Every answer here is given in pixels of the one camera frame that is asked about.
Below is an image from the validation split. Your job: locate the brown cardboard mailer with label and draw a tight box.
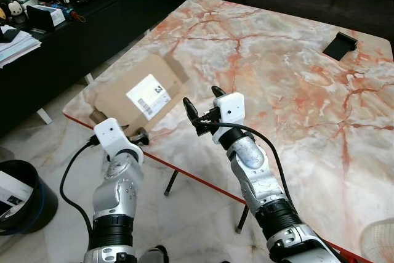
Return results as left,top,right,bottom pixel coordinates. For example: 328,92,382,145
89,53,191,139

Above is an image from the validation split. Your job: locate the black round rubbish bin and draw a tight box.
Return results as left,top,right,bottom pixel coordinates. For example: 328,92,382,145
0,160,60,237

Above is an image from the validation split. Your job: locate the white carton trash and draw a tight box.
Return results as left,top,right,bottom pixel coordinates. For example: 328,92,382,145
0,171,29,216

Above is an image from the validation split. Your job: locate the marble table with red rim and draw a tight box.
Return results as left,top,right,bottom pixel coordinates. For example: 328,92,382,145
62,0,394,263

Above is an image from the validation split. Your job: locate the blue folded umbrella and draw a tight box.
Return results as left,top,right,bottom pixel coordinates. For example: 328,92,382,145
61,6,87,24

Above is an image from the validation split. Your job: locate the black box with white side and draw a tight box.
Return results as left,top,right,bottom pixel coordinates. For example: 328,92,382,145
27,4,66,33

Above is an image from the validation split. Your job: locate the stack of white papers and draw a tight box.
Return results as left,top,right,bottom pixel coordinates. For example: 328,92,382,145
0,26,42,68

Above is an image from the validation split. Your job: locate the white woven basket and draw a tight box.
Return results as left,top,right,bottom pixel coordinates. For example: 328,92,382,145
360,216,394,263

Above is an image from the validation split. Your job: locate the black round-eared plush toy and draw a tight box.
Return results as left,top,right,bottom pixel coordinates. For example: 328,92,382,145
0,0,26,27

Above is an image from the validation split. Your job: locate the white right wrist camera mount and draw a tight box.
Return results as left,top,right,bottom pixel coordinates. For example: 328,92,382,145
212,92,247,145

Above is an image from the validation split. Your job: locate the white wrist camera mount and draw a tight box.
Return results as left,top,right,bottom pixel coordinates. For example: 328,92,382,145
93,118,146,165
212,92,247,145

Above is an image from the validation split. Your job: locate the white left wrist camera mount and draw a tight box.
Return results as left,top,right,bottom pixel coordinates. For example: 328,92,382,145
93,118,146,165

